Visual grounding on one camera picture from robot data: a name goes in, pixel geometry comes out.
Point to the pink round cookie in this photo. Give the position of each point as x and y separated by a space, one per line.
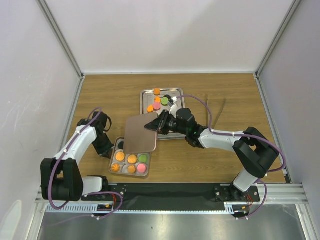
156 106
141 168

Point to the rose gold tin lid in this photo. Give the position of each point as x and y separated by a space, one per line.
138 139

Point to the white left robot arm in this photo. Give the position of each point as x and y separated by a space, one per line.
61 179

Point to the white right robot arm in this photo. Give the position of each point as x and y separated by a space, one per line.
254 151

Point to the rose gold cookie tin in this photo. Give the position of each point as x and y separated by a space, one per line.
124 164

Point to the orange pumpkin cookie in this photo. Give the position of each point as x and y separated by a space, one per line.
131 169

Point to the silver metal tongs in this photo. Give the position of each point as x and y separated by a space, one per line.
216 106

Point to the orange swirl cookie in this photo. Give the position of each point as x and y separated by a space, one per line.
157 91

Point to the orange fish cookie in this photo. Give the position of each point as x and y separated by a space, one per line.
157 99
150 109

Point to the silver metal baking tray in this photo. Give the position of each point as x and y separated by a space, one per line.
147 98

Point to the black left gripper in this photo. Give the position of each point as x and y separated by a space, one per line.
107 149

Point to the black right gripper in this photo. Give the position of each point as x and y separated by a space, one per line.
159 124

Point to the tan round biscuit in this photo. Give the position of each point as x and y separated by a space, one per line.
120 156
132 159

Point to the black sandwich cookie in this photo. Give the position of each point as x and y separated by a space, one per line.
167 97
120 145

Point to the orange leaf cookie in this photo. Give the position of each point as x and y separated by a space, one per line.
115 167

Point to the green round cookie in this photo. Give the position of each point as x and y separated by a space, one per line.
164 101
143 158

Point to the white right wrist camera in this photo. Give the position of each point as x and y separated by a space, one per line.
173 106

